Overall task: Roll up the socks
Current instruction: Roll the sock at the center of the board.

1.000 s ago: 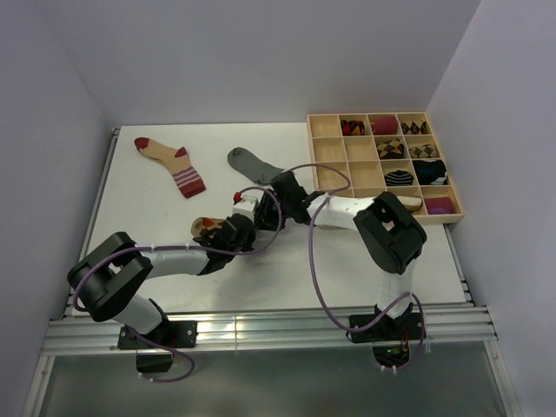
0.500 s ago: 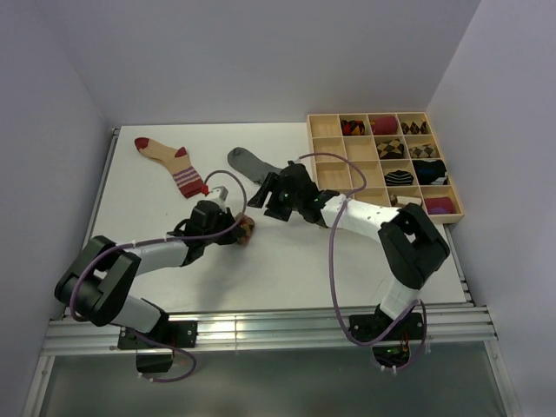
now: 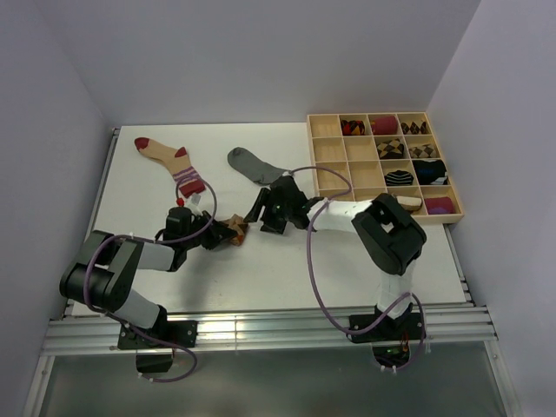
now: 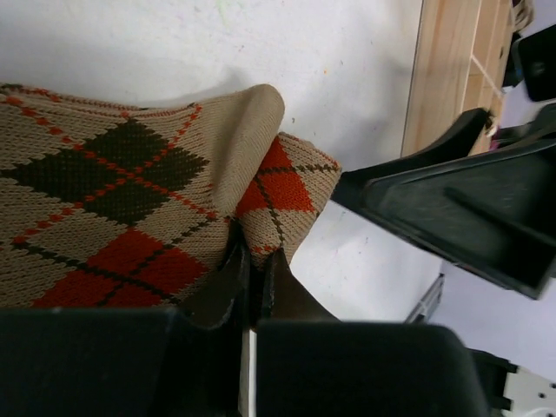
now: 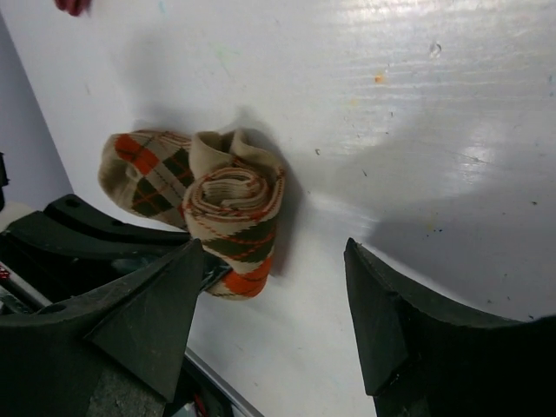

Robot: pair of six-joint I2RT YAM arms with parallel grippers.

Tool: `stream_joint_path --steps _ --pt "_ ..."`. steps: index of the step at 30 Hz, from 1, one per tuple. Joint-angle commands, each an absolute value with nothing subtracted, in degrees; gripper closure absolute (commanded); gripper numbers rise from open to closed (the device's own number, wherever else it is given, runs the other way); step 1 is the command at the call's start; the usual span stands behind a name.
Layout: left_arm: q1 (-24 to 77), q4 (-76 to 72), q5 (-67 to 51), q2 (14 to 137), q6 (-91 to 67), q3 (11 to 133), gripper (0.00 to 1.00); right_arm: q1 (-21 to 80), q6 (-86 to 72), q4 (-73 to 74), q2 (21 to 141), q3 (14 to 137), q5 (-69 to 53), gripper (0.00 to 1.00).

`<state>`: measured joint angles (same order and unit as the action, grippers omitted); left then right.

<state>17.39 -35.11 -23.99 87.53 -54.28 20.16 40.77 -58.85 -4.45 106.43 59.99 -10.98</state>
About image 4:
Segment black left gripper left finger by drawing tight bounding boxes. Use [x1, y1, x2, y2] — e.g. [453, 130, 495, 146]
[1, 224, 250, 416]

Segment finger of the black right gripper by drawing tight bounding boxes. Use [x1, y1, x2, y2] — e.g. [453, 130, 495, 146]
[332, 139, 555, 300]

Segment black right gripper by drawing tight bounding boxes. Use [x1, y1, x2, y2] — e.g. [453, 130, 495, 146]
[403, 23, 556, 164]

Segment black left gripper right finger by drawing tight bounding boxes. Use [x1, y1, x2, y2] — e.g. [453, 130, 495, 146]
[255, 251, 490, 416]

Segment tan orange argyle sock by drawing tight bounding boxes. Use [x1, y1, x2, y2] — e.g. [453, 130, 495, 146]
[1, 83, 341, 308]

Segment wooden compartment tray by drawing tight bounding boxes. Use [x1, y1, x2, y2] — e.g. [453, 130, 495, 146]
[401, 0, 534, 156]

